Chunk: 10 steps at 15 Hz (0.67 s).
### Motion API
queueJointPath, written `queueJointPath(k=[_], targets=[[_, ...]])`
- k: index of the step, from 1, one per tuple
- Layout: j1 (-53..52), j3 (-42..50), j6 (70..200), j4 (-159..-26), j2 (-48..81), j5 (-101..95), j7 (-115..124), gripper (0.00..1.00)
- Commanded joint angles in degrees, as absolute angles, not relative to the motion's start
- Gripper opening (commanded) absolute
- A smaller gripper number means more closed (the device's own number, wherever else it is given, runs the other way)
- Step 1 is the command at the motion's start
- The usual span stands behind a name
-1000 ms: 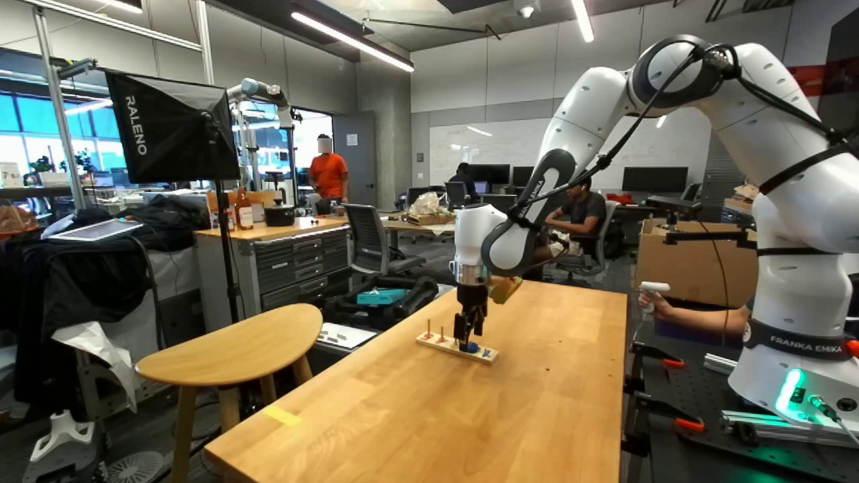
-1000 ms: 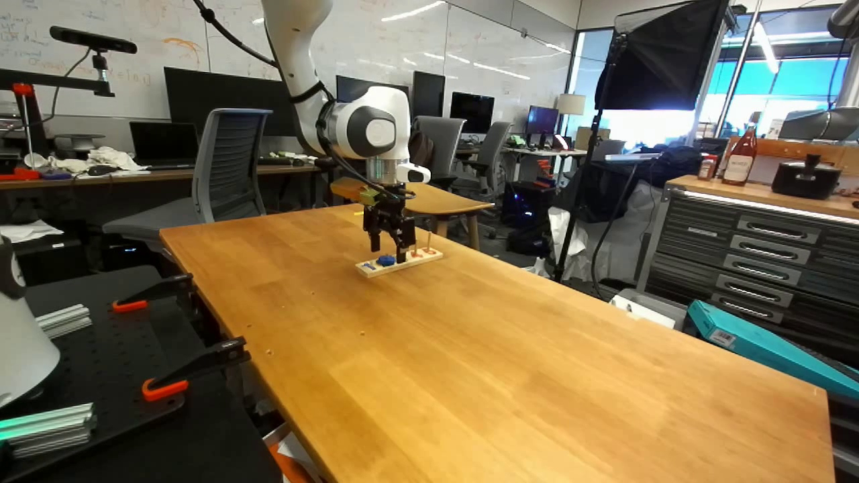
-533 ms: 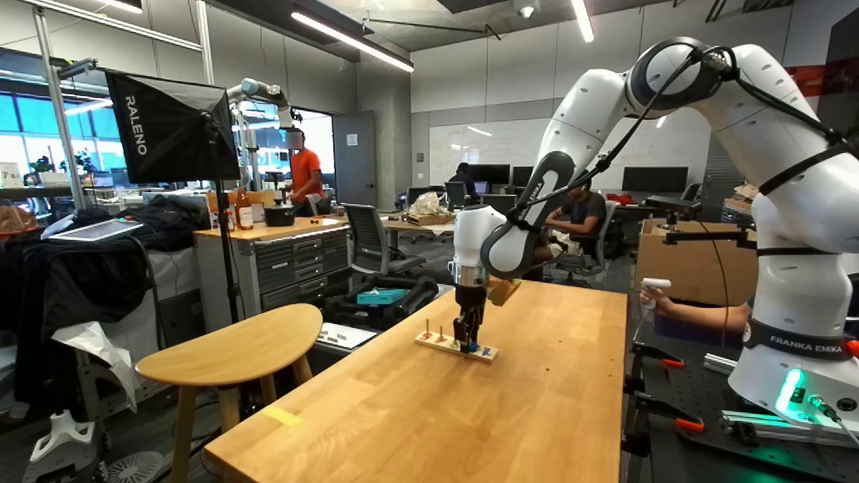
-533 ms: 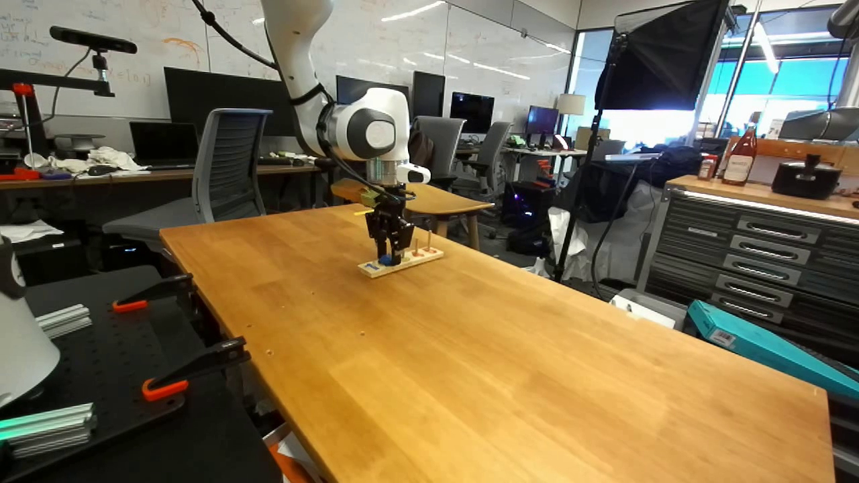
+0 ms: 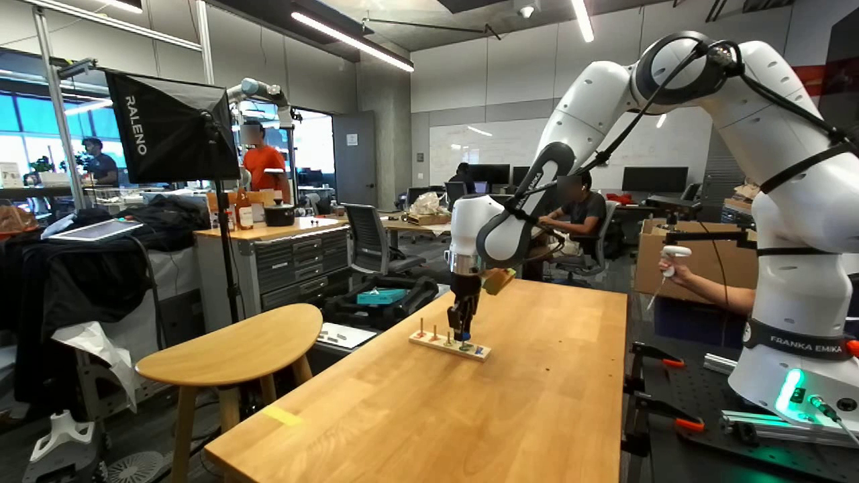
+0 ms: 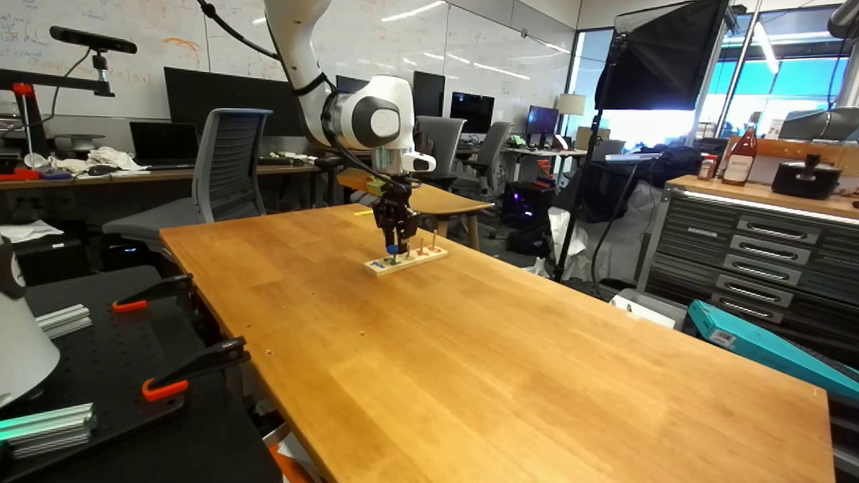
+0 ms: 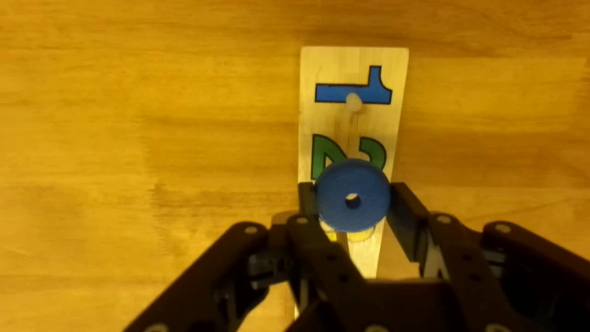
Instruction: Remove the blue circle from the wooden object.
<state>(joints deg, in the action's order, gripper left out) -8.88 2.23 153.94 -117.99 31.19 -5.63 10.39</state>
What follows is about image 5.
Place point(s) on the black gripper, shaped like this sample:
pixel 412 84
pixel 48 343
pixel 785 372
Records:
pixel 464 291

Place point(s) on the white handheld controller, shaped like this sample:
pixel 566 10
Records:
pixel 678 253

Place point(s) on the operator forearm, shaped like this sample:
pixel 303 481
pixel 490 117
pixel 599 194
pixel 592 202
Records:
pixel 720 293

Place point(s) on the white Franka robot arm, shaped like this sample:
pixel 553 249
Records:
pixel 787 206

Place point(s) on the white floor object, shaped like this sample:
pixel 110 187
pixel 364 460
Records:
pixel 59 444

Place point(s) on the operator hand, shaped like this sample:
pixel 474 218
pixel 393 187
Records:
pixel 671 269

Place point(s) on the wooden peg board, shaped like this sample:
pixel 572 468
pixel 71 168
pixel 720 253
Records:
pixel 443 346

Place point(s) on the teal case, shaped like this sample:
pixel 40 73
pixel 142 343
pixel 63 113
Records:
pixel 381 299

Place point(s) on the white box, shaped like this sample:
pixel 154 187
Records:
pixel 344 338

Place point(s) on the white crumpled bag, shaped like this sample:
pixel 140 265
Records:
pixel 427 207

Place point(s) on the dark mesh office chair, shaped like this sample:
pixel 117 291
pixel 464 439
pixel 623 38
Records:
pixel 365 237

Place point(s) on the seated person, grey shirt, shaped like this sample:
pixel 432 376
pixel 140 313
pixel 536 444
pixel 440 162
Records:
pixel 581 217

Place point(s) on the grey drawer cabinet, wooden top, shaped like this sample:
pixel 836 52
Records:
pixel 285 265

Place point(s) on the black cooking pot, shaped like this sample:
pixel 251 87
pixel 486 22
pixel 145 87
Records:
pixel 279 217

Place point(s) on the small rounded wooden side table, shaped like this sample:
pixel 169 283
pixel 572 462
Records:
pixel 238 346

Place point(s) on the wide black monitor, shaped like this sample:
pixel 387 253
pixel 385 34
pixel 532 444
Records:
pixel 655 178

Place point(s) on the black light stand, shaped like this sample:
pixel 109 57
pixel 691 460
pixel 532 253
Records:
pixel 227 250

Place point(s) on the cardboard box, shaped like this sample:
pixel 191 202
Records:
pixel 706 258

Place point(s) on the person in orange shirt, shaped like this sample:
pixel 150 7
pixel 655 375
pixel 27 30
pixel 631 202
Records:
pixel 263 166

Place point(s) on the long ceiling light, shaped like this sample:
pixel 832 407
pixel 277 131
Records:
pixel 349 41

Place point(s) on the aluminium extrusion bar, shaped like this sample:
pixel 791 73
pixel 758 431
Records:
pixel 769 422

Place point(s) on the black softbox light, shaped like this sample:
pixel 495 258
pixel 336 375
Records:
pixel 175 131

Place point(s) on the white plastic sheet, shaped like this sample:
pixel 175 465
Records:
pixel 97 350

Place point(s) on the silver laptop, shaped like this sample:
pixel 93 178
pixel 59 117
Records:
pixel 95 230

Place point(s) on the black jacket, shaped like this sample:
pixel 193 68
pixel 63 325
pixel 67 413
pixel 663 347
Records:
pixel 71 296

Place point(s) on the person in dark shirt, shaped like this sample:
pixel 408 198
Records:
pixel 99 166

